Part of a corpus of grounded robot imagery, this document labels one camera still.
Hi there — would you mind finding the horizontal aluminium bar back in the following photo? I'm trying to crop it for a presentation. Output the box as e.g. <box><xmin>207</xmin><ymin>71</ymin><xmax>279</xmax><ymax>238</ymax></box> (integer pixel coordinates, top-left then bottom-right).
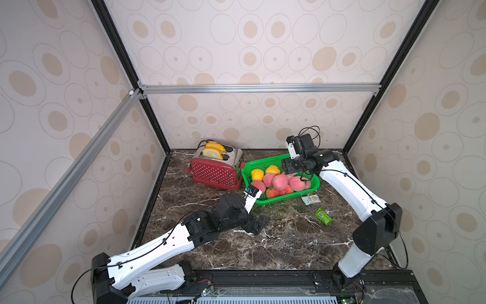
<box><xmin>142</xmin><ymin>83</ymin><xmax>382</xmax><ymax>94</ymax></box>

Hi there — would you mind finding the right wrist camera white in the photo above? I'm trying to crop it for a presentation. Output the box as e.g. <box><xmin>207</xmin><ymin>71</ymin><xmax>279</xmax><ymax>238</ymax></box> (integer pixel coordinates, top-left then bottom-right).
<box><xmin>286</xmin><ymin>136</ymin><xmax>299</xmax><ymax>160</ymax></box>

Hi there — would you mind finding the pink peach with stem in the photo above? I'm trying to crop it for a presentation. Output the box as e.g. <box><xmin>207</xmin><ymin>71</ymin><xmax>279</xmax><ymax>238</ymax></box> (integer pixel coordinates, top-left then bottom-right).
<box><xmin>251</xmin><ymin>181</ymin><xmax>267</xmax><ymax>193</ymax></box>

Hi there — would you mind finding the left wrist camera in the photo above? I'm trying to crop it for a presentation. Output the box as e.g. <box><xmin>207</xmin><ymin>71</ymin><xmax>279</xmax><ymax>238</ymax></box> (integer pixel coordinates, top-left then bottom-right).
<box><xmin>244</xmin><ymin>185</ymin><xmax>263</xmax><ymax>214</ymax></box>

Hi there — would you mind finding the red polka dot toaster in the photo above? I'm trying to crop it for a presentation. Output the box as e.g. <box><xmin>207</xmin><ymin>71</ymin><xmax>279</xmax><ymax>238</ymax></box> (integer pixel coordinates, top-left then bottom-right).
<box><xmin>184</xmin><ymin>139</ymin><xmax>244</xmax><ymax>190</ymax></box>

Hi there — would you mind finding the bread slice in toaster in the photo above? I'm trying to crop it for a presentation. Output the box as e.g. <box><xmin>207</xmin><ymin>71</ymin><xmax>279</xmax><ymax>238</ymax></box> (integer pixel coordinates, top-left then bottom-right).
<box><xmin>205</xmin><ymin>142</ymin><xmax>227</xmax><ymax>153</ymax></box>
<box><xmin>202</xmin><ymin>148</ymin><xmax>224</xmax><ymax>160</ymax></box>

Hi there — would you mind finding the black frame post right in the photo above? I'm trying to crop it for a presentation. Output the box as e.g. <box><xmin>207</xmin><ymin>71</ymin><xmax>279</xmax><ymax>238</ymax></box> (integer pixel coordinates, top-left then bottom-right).
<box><xmin>342</xmin><ymin>0</ymin><xmax>440</xmax><ymax>156</ymax></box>

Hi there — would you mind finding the black front rail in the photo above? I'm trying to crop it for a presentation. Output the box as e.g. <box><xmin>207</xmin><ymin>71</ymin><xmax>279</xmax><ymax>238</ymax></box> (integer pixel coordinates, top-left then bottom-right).
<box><xmin>100</xmin><ymin>269</ymin><xmax>422</xmax><ymax>304</ymax></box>

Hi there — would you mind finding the diagonal aluminium bar left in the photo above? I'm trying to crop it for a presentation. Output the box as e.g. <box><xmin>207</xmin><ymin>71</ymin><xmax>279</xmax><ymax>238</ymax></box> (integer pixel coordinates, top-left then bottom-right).
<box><xmin>1</xmin><ymin>88</ymin><xmax>142</xmax><ymax>288</ymax></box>

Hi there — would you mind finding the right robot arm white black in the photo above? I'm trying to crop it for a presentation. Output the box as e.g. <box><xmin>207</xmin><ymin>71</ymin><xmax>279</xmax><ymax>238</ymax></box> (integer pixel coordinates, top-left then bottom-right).
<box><xmin>282</xmin><ymin>134</ymin><xmax>404</xmax><ymax>290</ymax></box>

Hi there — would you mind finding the black aluminium frame post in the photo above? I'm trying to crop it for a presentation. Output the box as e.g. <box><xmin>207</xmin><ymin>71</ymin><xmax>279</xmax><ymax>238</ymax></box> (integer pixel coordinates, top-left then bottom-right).
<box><xmin>90</xmin><ymin>0</ymin><xmax>171</xmax><ymax>154</ymax></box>

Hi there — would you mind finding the green snack packet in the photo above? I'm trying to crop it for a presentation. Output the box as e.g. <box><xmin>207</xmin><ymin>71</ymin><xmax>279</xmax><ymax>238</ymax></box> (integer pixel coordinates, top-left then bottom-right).
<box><xmin>315</xmin><ymin>208</ymin><xmax>334</xmax><ymax>225</ymax></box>

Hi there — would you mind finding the white drycake snack packet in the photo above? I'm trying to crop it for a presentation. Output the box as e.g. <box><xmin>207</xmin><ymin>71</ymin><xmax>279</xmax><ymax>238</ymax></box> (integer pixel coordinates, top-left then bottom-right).
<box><xmin>301</xmin><ymin>195</ymin><xmax>321</xmax><ymax>206</ymax></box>

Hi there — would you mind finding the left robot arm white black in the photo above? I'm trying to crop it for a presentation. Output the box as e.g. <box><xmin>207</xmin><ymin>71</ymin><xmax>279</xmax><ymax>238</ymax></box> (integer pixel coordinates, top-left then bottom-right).
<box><xmin>87</xmin><ymin>186</ymin><xmax>268</xmax><ymax>303</ymax></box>

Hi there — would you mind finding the green plastic basket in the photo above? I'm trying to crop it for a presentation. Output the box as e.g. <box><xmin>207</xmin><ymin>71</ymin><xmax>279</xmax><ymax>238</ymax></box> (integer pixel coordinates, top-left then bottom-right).
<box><xmin>240</xmin><ymin>154</ymin><xmax>320</xmax><ymax>206</ymax></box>

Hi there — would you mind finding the yellow peach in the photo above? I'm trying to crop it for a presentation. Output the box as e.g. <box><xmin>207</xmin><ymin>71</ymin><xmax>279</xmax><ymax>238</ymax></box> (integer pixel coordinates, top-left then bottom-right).
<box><xmin>265</xmin><ymin>165</ymin><xmax>281</xmax><ymax>176</ymax></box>
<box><xmin>251</xmin><ymin>169</ymin><xmax>265</xmax><ymax>181</ymax></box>

